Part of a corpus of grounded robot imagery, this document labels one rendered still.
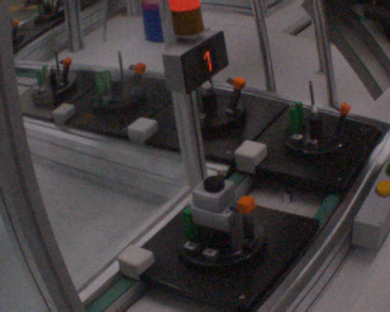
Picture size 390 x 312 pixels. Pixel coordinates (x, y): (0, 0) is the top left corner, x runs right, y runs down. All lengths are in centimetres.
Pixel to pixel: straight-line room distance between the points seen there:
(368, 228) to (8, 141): 84
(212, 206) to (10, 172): 65
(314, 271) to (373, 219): 17
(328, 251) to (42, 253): 70
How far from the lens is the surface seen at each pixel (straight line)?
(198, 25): 112
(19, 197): 43
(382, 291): 115
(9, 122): 41
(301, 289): 102
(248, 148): 131
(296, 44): 210
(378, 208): 118
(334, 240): 111
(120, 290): 110
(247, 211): 103
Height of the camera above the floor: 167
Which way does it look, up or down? 31 degrees down
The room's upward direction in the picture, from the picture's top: 9 degrees counter-clockwise
